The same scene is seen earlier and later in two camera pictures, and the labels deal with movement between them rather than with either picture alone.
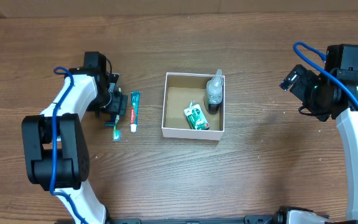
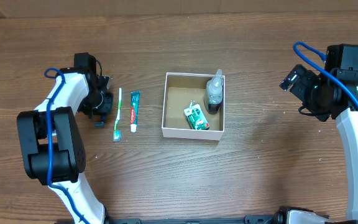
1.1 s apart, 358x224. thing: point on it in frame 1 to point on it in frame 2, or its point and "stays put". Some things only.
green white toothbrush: (117, 133) stays put
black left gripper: (117, 106) to (101, 112)
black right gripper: (299, 82) stays put
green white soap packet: (195, 117) stays put
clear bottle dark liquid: (214, 92) stays put
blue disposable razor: (109, 124) to (102, 123)
